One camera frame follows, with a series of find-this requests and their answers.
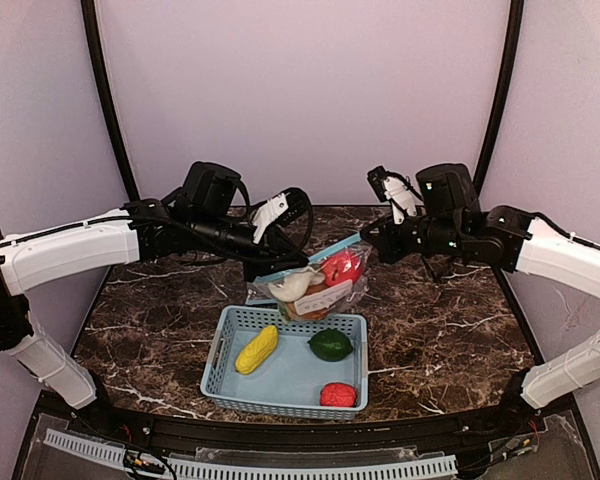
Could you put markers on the red apple toy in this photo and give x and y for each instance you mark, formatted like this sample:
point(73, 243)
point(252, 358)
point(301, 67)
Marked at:
point(343, 266)

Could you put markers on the white mushroom toy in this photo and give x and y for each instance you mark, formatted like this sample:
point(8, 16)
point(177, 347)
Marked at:
point(293, 286)

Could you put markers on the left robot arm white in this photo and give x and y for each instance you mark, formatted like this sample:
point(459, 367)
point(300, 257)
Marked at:
point(210, 213)

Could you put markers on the green round fruit toy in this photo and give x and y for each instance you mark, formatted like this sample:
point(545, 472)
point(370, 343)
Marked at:
point(330, 345)

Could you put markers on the right black frame post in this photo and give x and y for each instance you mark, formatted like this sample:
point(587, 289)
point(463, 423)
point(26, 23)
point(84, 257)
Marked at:
point(505, 73)

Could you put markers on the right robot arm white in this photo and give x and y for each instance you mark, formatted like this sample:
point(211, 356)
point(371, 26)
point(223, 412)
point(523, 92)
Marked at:
point(440, 214)

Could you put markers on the clear zip top bag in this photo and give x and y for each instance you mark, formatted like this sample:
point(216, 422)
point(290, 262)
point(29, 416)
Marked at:
point(337, 299)

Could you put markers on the left black frame post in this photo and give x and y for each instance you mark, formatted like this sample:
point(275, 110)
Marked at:
point(105, 96)

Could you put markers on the black frame post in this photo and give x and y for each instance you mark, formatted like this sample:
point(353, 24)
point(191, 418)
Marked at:
point(105, 96)
point(505, 73)

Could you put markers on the red raspberry toy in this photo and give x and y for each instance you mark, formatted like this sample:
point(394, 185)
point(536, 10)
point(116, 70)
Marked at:
point(337, 394)

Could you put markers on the black aluminium frame rail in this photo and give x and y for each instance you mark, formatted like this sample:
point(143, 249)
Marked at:
point(465, 432)

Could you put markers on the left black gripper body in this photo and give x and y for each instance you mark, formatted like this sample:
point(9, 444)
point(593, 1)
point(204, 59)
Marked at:
point(268, 245)

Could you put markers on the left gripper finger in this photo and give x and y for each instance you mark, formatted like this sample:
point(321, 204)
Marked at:
point(289, 251)
point(254, 268)

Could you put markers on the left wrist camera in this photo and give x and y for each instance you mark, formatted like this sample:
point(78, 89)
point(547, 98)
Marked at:
point(281, 209)

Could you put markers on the yellow corn toy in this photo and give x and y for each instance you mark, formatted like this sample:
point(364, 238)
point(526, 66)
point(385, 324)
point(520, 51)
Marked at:
point(257, 351)

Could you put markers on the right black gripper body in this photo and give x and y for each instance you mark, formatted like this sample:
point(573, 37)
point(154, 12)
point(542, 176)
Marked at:
point(392, 240)

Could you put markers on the brown potato toy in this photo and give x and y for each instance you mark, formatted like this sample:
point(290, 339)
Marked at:
point(307, 313)

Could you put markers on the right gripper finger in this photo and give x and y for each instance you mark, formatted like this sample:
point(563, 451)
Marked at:
point(374, 230)
point(378, 243)

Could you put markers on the grey slotted cable duct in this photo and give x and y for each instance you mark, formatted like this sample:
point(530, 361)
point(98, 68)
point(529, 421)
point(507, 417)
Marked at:
point(224, 464)

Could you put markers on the light blue plastic basket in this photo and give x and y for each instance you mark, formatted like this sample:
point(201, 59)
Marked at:
point(290, 381)

